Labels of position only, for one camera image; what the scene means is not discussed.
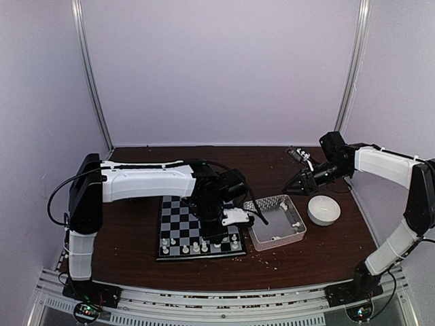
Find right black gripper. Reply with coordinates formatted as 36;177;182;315
283;159;351;196

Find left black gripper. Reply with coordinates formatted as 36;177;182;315
195;198;229;244

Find eleventh white chess piece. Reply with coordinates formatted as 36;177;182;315
193;242;200;253

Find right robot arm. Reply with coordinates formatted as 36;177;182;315
283;131;434;300

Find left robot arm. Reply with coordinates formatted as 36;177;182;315
67;153;253;302

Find black white chessboard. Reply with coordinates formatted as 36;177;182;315
156;196;247;262

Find white ceramic bowl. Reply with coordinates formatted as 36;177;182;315
307;195;341;227

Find pink plastic basket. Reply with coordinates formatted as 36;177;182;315
249;194;307;252

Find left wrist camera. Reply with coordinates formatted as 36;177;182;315
222;208;254;227

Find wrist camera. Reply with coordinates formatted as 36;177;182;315
286;146;314;171
222;208;254;227

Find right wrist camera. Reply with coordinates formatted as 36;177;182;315
286;146;314;171

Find front aluminium rail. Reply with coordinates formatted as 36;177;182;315
30;268;419;326

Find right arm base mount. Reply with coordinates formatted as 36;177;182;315
324;264;383;323

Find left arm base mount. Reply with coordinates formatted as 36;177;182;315
58;272;122;325

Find right aluminium frame post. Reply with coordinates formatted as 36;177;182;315
334;0;372;134

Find aluminium frame post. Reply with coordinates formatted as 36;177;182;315
71;0;115;152
334;0;372;134

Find left aluminium frame post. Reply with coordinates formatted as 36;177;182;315
71;0;115;152

